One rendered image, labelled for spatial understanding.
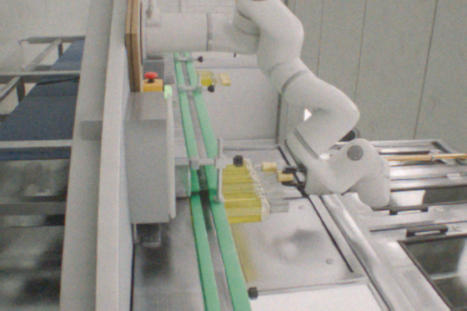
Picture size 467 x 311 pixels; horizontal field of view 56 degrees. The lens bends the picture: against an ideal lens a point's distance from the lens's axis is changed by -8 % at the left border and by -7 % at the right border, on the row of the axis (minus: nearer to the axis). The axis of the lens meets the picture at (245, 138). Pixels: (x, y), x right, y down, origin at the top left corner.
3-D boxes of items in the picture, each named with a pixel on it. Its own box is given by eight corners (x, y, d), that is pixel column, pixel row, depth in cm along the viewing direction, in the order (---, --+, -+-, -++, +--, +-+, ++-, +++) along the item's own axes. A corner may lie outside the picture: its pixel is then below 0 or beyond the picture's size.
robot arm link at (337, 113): (267, 97, 102) (305, 146, 95) (314, 56, 99) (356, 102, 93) (288, 116, 114) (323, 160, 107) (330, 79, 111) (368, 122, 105)
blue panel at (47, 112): (-18, 219, 115) (140, 215, 122) (-31, 159, 108) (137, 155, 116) (76, 69, 259) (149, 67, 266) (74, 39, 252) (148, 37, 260)
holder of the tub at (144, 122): (132, 245, 93) (170, 244, 94) (123, 119, 82) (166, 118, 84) (134, 203, 109) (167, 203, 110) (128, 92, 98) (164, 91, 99)
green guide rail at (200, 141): (189, 165, 114) (222, 164, 115) (189, 162, 113) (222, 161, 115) (171, 36, 272) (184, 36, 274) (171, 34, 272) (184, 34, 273)
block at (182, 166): (162, 199, 111) (191, 198, 112) (160, 164, 107) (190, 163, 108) (161, 193, 114) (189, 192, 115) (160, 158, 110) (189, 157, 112)
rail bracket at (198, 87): (177, 94, 163) (214, 93, 165) (177, 73, 160) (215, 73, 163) (176, 91, 167) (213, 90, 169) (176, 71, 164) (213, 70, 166)
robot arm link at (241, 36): (205, 62, 113) (270, 62, 116) (209, 21, 102) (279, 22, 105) (203, 36, 118) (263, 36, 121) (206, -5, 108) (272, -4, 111)
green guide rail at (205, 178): (189, 192, 117) (221, 191, 118) (189, 188, 116) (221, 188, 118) (171, 47, 275) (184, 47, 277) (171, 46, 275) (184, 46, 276)
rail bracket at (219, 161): (191, 205, 113) (242, 203, 115) (190, 141, 106) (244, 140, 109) (190, 198, 116) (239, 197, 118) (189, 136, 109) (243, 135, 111)
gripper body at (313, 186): (339, 188, 144) (303, 186, 144) (343, 158, 140) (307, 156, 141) (341, 200, 137) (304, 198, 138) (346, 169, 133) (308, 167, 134)
